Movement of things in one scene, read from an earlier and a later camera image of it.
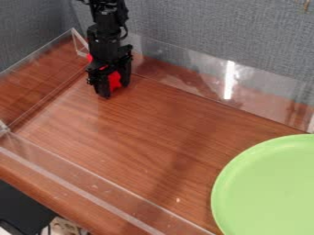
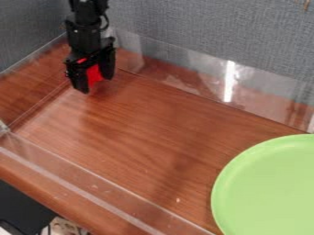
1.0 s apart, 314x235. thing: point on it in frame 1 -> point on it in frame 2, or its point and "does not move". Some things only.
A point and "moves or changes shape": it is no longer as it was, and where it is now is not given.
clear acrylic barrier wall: x=274 y=94 does not move
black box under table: x=22 y=215 does not move
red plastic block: x=113 y=75 moves or changes shape
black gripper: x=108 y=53 -> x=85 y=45
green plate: x=263 y=194 does not move
